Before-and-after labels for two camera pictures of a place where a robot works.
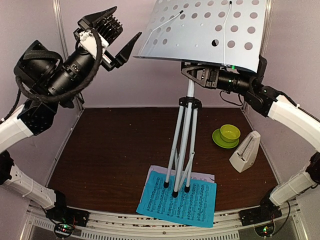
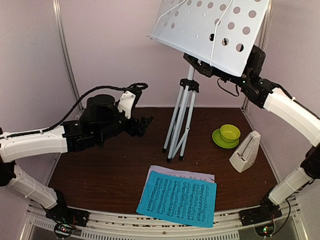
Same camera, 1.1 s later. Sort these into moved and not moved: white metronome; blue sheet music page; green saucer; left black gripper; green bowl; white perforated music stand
Moved: white perforated music stand; left black gripper
Not moved: green bowl; green saucer; blue sheet music page; white metronome
